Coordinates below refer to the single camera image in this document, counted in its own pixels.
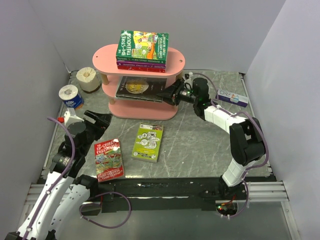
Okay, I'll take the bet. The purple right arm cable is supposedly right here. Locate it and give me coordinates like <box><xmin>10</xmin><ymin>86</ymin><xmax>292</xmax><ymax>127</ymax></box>
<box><xmin>191</xmin><ymin>72</ymin><xmax>270</xmax><ymax>181</ymax></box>

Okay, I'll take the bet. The black Maugham book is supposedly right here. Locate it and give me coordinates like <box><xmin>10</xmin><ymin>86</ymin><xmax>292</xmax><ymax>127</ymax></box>
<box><xmin>115</xmin><ymin>76</ymin><xmax>167</xmax><ymax>103</ymax></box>

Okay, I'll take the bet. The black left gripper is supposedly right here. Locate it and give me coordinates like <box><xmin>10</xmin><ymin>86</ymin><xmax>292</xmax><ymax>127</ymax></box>
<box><xmin>80</xmin><ymin>109</ymin><xmax>113</xmax><ymax>155</ymax></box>

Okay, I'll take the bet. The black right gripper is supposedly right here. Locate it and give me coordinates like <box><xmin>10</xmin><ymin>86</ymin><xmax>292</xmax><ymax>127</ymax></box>
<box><xmin>156</xmin><ymin>79</ymin><xmax>198</xmax><ymax>107</ymax></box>

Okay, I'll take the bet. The beige toilet paper roll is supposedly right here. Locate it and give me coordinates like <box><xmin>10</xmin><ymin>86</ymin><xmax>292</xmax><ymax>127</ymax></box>
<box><xmin>76</xmin><ymin>67</ymin><xmax>101</xmax><ymax>94</ymax></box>

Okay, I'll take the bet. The green 104-storey treehouse book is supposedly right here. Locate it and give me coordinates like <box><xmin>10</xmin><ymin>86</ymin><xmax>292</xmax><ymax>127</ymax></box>
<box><xmin>115</xmin><ymin>30</ymin><xmax>170</xmax><ymax>65</ymax></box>

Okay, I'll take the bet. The lime green treehouse book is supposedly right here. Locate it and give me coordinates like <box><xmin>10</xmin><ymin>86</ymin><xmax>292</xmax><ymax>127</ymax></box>
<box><xmin>131</xmin><ymin>123</ymin><xmax>164</xmax><ymax>163</ymax></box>

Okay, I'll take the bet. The red 13-storey treehouse book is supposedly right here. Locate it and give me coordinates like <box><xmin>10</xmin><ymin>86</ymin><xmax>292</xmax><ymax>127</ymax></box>
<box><xmin>94</xmin><ymin>138</ymin><xmax>125</xmax><ymax>183</ymax></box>

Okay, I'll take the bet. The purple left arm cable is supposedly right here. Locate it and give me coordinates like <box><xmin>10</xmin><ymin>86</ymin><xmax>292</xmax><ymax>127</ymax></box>
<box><xmin>23</xmin><ymin>116</ymin><xmax>76</xmax><ymax>240</ymax></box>

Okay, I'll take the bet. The purple 117-storey treehouse book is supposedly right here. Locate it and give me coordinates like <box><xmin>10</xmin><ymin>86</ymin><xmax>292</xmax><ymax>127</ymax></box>
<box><xmin>116</xmin><ymin>60</ymin><xmax>166</xmax><ymax>69</ymax></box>

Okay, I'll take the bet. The red 156-storey treehouse book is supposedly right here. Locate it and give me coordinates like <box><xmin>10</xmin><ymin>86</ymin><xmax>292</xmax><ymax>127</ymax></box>
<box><xmin>117</xmin><ymin>65</ymin><xmax>166</xmax><ymax>73</ymax></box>

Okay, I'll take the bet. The pink three-tier shelf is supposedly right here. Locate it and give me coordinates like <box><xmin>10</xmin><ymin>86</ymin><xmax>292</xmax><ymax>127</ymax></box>
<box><xmin>92</xmin><ymin>44</ymin><xmax>185</xmax><ymax>121</ymax></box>

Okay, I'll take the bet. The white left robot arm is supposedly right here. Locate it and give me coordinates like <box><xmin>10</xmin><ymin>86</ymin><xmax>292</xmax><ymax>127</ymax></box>
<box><xmin>5</xmin><ymin>110</ymin><xmax>113</xmax><ymax>240</ymax></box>

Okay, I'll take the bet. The purple white small box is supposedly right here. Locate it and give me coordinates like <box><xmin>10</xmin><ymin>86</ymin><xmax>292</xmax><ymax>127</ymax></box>
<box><xmin>216</xmin><ymin>89</ymin><xmax>249</xmax><ymax>108</ymax></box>

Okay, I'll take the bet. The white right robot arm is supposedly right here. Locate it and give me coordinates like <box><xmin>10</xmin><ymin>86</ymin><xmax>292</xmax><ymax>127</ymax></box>
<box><xmin>157</xmin><ymin>77</ymin><xmax>269</xmax><ymax>200</ymax></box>

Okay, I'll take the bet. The blue wrapped toilet paper roll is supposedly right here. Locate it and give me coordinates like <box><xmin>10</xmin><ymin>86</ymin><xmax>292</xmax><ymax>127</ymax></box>
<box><xmin>58</xmin><ymin>84</ymin><xmax>84</xmax><ymax>109</ymax></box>

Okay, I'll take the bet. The grey Great Gatsby book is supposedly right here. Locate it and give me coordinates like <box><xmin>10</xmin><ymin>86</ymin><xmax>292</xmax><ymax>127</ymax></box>
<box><xmin>114</xmin><ymin>96</ymin><xmax>132</xmax><ymax>101</ymax></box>

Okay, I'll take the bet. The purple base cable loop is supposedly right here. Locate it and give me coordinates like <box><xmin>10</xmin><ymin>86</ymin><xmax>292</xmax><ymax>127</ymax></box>
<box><xmin>79</xmin><ymin>191</ymin><xmax>132</xmax><ymax>229</ymax></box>

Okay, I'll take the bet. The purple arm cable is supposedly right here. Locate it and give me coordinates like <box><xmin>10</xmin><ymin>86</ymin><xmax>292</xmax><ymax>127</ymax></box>
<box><xmin>23</xmin><ymin>116</ymin><xmax>76</xmax><ymax>240</ymax></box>
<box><xmin>191</xmin><ymin>72</ymin><xmax>270</xmax><ymax>181</ymax></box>

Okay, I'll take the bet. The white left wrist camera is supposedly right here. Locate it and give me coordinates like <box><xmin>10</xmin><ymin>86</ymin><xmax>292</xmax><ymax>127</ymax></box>
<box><xmin>57</xmin><ymin>108</ymin><xmax>84</xmax><ymax>128</ymax></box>

